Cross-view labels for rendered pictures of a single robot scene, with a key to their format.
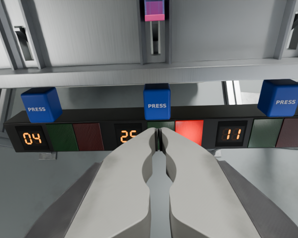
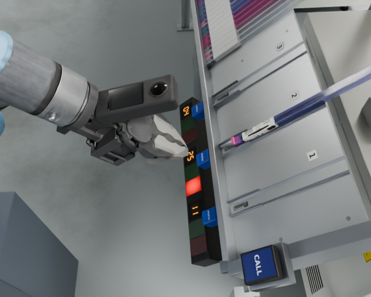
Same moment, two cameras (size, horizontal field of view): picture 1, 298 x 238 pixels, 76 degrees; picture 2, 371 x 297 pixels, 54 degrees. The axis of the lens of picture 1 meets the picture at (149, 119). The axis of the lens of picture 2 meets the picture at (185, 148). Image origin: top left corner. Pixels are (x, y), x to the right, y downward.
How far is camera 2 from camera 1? 0.51 m
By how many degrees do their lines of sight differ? 32
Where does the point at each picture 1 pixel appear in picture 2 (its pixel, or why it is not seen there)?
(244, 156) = not seen: outside the picture
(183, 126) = (197, 180)
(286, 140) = (194, 243)
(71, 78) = (207, 117)
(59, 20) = (232, 108)
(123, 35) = (229, 134)
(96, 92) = not seen: hidden behind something
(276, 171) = not seen: outside the picture
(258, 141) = (192, 227)
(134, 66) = (215, 140)
